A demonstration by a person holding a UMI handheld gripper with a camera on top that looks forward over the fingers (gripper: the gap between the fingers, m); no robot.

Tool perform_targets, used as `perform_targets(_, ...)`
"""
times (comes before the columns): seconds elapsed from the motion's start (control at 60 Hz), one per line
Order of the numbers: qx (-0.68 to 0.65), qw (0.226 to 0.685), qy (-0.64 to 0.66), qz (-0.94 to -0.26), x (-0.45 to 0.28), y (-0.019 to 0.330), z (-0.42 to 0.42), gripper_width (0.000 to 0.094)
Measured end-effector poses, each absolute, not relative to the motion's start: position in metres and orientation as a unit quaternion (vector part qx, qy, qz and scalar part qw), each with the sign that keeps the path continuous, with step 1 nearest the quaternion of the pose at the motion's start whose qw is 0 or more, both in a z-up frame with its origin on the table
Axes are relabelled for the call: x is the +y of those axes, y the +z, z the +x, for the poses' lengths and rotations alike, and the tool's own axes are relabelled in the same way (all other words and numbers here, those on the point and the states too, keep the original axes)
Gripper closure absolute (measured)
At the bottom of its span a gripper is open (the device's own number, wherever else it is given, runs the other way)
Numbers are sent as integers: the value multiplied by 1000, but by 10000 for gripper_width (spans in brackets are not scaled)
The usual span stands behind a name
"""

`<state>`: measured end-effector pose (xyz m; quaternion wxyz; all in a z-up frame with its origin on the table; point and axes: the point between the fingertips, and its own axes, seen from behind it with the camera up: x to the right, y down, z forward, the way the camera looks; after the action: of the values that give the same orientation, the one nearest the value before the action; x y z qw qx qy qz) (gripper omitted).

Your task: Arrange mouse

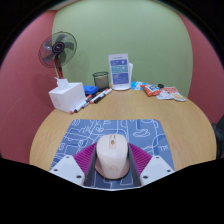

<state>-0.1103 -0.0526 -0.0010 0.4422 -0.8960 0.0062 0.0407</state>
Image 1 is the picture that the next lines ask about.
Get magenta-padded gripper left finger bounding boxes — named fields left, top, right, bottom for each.
left=49, top=142, right=98, bottom=188

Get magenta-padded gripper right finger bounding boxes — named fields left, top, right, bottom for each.
left=128, top=142, right=175, bottom=187

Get beige computer mouse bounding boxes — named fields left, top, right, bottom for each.
left=95, top=133, right=130, bottom=180

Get blue patterned mouse pad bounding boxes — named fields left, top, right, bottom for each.
left=49, top=118, right=176, bottom=192

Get white marker with red cap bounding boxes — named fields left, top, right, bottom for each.
left=69, top=94, right=94, bottom=115

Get black chair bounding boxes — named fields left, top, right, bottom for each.
left=211, top=116, right=224, bottom=160

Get white tissue box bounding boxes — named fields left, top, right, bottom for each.
left=48, top=78, right=87, bottom=114

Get orange and white snack packet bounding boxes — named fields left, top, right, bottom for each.
left=164, top=86, right=187, bottom=103

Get red snack packet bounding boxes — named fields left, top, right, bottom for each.
left=140, top=83, right=162, bottom=98

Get white marker with black cap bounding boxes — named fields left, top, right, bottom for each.
left=89, top=87, right=114, bottom=105

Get small blue box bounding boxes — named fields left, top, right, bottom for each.
left=83, top=85, right=100, bottom=96

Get blue packet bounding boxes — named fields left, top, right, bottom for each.
left=130, top=80, right=146, bottom=91

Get dark mesh pen cup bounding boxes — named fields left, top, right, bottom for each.
left=92, top=71, right=110, bottom=92

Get clear stand with blue sign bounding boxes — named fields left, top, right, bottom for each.
left=107, top=53, right=132, bottom=92

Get black standing fan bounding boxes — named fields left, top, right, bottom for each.
left=38, top=31, right=78, bottom=80

